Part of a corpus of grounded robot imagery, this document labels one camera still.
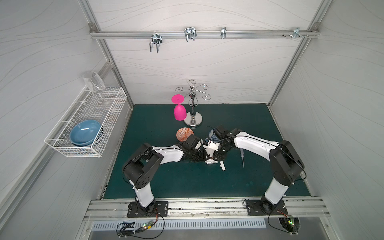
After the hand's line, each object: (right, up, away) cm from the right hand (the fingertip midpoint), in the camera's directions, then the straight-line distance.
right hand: (216, 153), depth 89 cm
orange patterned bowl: (-21, +11, +12) cm, 27 cm away
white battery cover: (+4, -7, -1) cm, 8 cm away
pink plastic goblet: (-22, +25, +2) cm, 34 cm away
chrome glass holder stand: (-15, +21, +21) cm, 33 cm away
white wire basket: (-60, +27, -13) cm, 67 cm away
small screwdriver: (+17, -1, +4) cm, 17 cm away
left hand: (-5, -3, -1) cm, 6 cm away
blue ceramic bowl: (-60, +16, -28) cm, 68 cm away
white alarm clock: (-3, -4, -2) cm, 6 cm away
